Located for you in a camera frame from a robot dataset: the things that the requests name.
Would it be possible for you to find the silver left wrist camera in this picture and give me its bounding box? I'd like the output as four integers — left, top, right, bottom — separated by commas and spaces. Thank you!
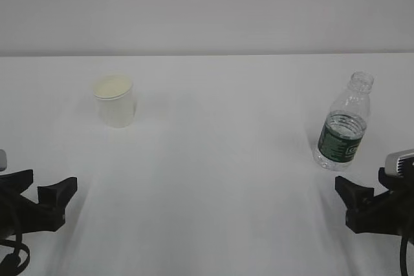
0, 149, 7, 171

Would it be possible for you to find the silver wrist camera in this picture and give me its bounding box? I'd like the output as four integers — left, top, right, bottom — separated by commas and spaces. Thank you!
0, 149, 7, 171
384, 149, 413, 178

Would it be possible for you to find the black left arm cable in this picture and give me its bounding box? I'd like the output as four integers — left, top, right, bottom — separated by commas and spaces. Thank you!
0, 198, 31, 273

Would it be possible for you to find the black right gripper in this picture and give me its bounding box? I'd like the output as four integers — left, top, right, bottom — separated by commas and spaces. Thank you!
334, 165, 413, 237

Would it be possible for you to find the white paper cup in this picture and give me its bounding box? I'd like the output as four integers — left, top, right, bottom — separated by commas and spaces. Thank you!
93, 74, 135, 128

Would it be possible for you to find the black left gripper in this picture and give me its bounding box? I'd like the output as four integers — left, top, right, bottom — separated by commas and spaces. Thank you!
0, 169, 78, 239

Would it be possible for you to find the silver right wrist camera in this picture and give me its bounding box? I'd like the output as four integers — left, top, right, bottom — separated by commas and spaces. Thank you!
384, 149, 413, 178

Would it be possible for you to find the clear water bottle green label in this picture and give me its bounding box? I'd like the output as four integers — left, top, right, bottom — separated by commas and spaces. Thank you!
313, 72, 374, 171

